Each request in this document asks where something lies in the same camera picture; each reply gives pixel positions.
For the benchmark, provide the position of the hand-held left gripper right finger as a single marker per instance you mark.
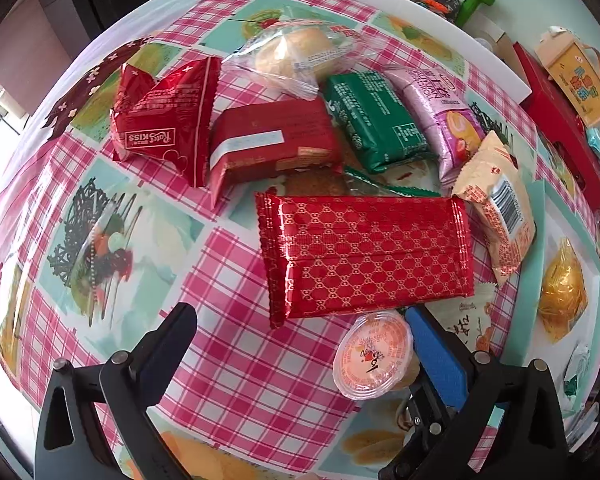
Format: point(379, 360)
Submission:
point(436, 350)

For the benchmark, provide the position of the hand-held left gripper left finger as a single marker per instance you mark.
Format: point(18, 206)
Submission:
point(172, 340)

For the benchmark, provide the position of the orange jelly cup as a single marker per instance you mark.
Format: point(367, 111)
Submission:
point(370, 355)

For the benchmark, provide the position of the white tray with teal rim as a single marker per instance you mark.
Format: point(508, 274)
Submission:
point(532, 285)

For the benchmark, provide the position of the red gold-patterned snack packet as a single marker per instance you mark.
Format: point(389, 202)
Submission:
point(365, 255)

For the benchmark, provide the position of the clear cracker packet green ends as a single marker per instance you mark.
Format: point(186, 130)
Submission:
point(405, 190)

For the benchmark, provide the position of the beige barcode snack packet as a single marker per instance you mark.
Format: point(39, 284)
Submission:
point(490, 185)

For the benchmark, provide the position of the green and white snack packet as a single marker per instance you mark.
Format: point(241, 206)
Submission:
point(576, 375)

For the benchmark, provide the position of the yellow snack packet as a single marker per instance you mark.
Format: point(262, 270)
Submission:
point(562, 285)

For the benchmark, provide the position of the red biscuit pack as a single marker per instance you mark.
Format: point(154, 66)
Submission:
point(270, 145)

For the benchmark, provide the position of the dark red heart-print snack packet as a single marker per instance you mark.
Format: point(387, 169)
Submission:
point(165, 120)

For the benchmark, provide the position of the pink snack packet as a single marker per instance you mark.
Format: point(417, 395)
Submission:
point(435, 105)

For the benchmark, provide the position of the red gift box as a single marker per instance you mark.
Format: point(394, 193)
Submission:
point(560, 130)

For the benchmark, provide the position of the clear bread packet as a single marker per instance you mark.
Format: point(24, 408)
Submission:
point(290, 52)

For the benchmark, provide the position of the brown cardboard box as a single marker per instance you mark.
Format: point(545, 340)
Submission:
point(497, 40)

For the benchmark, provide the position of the dark cabinet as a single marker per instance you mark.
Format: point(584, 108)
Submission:
point(35, 35)

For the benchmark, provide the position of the green dumbbell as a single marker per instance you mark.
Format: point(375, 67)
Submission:
point(472, 5)

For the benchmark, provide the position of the colourful toy pack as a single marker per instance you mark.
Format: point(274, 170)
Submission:
point(437, 2)

